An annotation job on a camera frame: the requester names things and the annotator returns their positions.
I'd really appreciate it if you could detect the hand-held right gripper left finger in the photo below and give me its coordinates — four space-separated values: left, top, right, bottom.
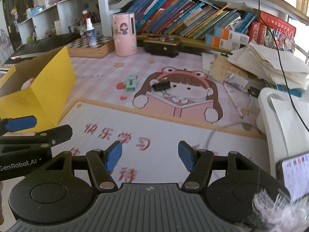
42 140 123 191

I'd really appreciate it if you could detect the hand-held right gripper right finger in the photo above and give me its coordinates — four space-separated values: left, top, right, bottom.
177 140 260 191

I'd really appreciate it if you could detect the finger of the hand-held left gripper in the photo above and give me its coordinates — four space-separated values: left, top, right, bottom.
0 115 38 134
0 124 73 154

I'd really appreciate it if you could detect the pink plush toy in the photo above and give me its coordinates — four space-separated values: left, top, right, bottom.
20 77 37 90

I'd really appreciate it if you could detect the yellow cardboard box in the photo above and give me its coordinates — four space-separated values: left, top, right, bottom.
0 46 76 133

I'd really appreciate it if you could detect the black binder clip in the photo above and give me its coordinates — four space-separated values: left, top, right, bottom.
152 77 171 92

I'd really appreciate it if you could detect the pink printed desk mat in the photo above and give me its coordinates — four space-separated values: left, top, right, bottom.
0 46 278 191

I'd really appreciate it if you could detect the white pen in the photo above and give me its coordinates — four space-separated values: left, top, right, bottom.
223 83 244 119

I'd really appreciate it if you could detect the black electronic keyboard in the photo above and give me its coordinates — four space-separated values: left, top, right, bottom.
0 32 80 74

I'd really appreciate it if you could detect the wooden chessboard box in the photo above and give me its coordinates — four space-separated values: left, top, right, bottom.
66 36 115 59

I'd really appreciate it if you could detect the white lap desk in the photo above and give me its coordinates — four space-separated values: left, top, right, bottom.
256 87 309 189

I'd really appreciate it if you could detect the white spray bottle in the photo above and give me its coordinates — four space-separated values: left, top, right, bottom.
86 17 97 46

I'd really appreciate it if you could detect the grey fuzzy microphone cover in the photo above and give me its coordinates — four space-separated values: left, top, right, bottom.
252 191 309 232

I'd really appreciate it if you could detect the dark brown box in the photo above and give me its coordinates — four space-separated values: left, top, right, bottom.
143 35 181 58

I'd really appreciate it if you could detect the black smartphone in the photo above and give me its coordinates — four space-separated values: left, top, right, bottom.
276 152 309 202

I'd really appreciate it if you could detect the pink cylindrical container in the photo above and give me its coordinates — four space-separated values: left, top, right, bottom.
113 13 137 57

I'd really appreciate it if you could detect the red bottle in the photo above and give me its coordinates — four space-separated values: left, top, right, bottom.
81 10 89 29

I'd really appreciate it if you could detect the white side shelf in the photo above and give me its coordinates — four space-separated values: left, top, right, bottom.
17 0 102 44

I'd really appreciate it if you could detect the stack of papers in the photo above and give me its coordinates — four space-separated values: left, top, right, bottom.
201 42 309 96

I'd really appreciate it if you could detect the white desk hutch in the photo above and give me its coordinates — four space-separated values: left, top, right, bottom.
97 0 309 39

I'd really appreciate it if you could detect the row of books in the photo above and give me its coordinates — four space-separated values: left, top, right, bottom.
126 0 257 40

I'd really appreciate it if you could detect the red gift box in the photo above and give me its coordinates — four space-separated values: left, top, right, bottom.
247 11 297 52

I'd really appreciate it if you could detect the white charging cable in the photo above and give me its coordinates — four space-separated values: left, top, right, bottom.
205 123 259 150

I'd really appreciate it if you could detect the black cable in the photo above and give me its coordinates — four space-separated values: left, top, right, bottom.
250 0 309 136

